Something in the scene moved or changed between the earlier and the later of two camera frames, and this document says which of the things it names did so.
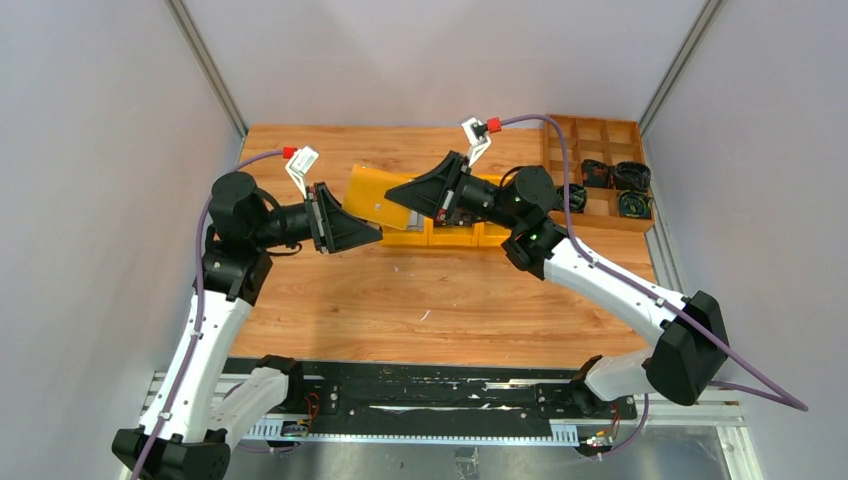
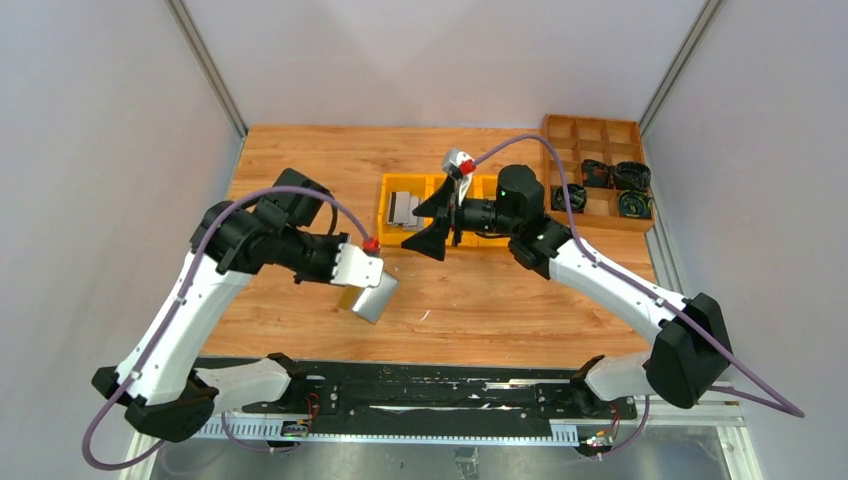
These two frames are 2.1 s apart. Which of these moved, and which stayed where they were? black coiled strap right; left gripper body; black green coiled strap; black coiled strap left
Moved: left gripper body
Stayed: black green coiled strap; black coiled strap right; black coiled strap left
